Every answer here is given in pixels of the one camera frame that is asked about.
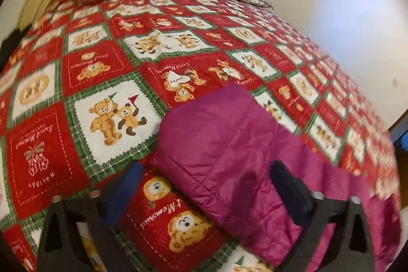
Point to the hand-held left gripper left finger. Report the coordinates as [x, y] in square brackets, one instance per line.
[123, 193]

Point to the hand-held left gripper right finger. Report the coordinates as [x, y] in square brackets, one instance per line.
[288, 190]

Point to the red teddy bear printed bedspread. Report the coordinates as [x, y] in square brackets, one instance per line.
[105, 74]

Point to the magenta puffer jacket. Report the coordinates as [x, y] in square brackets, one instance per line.
[229, 144]

